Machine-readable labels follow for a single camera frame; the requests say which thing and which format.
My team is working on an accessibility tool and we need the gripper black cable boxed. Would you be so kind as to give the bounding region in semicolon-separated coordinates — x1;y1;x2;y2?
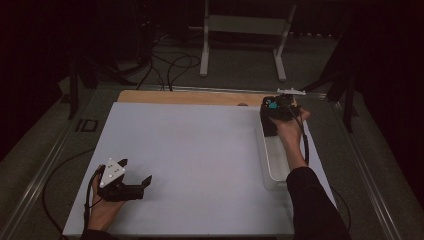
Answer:
289;105;352;234
41;148;106;240

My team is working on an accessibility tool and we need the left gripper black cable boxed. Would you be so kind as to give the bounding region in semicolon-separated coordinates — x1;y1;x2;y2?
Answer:
41;148;106;240

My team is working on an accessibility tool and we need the white work board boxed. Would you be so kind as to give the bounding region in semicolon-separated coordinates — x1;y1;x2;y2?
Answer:
62;101;346;238

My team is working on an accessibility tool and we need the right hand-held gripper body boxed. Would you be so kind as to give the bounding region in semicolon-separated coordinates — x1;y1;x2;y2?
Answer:
260;87;307;122

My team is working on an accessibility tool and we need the black tripod stand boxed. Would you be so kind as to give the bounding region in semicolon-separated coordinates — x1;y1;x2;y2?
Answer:
289;29;361;133
68;59;138;120

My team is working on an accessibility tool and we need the person's left hand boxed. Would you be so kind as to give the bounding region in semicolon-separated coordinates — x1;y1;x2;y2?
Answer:
87;174;126;232

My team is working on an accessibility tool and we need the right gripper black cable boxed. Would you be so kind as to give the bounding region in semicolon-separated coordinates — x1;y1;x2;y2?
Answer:
289;105;352;234

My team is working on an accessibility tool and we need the black phone case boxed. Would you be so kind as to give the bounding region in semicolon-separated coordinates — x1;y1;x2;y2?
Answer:
260;114;278;138

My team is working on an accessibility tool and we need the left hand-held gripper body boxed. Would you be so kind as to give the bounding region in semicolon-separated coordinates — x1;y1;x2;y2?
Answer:
98;157;145;202

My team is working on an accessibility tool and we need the white long plastic bin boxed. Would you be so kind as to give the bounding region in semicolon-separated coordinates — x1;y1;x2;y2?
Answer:
255;116;301;192

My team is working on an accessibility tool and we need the white metal stand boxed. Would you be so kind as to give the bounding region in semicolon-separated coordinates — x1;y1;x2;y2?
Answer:
188;0;298;82

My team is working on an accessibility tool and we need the person's right hand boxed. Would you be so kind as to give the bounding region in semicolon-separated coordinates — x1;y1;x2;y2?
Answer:
271;109;312;158

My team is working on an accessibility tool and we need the black floor cable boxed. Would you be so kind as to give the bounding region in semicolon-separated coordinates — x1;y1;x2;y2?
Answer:
134;33;168;91
165;54;202;92

